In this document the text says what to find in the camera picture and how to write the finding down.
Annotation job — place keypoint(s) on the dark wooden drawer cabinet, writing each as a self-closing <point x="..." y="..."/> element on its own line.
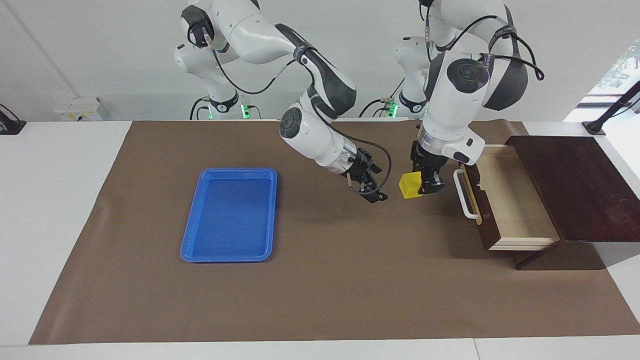
<point x="590" y="190"/>

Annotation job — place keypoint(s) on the small black table clamp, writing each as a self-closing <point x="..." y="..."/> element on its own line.
<point x="10" y="127"/>

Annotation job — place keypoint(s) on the blue plastic tray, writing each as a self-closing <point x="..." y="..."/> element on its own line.
<point x="230" y="220"/>

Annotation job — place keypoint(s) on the white power strip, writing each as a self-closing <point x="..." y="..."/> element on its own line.
<point x="80" y="110"/>

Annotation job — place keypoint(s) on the yellow cube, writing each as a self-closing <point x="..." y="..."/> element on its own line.
<point x="411" y="186"/>

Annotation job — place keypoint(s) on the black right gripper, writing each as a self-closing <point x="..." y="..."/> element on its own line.
<point x="361" y="167"/>

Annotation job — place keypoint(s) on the brown table mat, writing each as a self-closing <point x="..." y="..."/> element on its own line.
<point x="300" y="280"/>

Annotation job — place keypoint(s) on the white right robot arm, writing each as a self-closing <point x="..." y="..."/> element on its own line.
<point x="310" y="135"/>

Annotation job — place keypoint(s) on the bright window pane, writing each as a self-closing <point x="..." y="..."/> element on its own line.
<point x="622" y="70"/>

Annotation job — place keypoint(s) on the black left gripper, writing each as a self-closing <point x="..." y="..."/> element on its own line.
<point x="427" y="161"/>

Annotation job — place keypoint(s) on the black clamp stand with pole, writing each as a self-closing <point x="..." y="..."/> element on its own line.
<point x="595" y="127"/>

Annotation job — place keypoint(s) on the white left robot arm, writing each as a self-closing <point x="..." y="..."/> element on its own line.
<point x="450" y="110"/>

